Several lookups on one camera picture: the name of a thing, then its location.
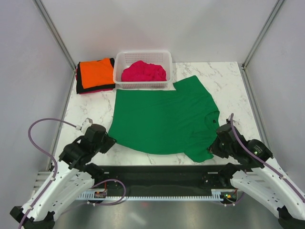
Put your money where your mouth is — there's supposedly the magenta t shirt in basket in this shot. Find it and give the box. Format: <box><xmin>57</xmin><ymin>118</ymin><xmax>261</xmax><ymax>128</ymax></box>
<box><xmin>121</xmin><ymin>61</ymin><xmax>166</xmax><ymax>82</ymax></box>

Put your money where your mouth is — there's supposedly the green t shirt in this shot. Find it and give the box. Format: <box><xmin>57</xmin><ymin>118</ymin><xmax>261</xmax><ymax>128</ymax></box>
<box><xmin>109</xmin><ymin>75</ymin><xmax>220</xmax><ymax>163</ymax></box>

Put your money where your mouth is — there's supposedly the right aluminium frame post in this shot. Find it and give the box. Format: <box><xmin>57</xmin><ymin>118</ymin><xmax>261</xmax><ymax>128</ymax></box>
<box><xmin>242</xmin><ymin>0</ymin><xmax>286</xmax><ymax>70</ymax></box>

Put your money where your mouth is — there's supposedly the aluminium front rail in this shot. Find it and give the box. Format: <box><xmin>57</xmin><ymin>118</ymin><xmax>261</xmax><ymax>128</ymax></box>
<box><xmin>33</xmin><ymin>171</ymin><xmax>294</xmax><ymax>191</ymax></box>

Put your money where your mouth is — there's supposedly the white slotted cable duct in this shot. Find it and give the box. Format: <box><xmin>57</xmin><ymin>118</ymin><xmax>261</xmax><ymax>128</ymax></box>
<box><xmin>76</xmin><ymin>189</ymin><xmax>237</xmax><ymax>201</ymax></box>

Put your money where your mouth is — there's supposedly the orange folded t shirt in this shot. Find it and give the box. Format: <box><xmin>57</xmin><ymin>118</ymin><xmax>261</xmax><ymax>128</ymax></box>
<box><xmin>78</xmin><ymin>58</ymin><xmax>114</xmax><ymax>89</ymax></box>

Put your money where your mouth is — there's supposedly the white plastic basket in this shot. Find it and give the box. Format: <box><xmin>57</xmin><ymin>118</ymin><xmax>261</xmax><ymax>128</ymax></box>
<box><xmin>113</xmin><ymin>50</ymin><xmax>173</xmax><ymax>89</ymax></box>

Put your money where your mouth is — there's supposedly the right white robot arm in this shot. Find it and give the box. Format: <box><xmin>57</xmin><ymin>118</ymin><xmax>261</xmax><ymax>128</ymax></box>
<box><xmin>208</xmin><ymin>122</ymin><xmax>305</xmax><ymax>229</ymax></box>

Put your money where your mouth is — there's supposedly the aluminium frame post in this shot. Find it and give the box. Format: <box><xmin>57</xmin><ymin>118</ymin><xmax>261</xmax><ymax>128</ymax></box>
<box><xmin>242</xmin><ymin>0</ymin><xmax>286</xmax><ymax>70</ymax></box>
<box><xmin>33</xmin><ymin>0</ymin><xmax>78</xmax><ymax>71</ymax></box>

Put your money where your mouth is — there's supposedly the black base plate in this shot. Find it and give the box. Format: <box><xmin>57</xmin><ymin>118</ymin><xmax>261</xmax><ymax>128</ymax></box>
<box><xmin>97</xmin><ymin>165</ymin><xmax>233</xmax><ymax>197</ymax></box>

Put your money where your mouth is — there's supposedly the left aluminium frame post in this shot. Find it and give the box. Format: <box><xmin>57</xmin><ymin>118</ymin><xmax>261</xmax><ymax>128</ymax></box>
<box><xmin>33</xmin><ymin>0</ymin><xmax>78</xmax><ymax>71</ymax></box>

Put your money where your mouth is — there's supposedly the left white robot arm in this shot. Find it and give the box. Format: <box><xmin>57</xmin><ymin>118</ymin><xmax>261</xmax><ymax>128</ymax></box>
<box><xmin>10</xmin><ymin>124</ymin><xmax>116</xmax><ymax>229</ymax></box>

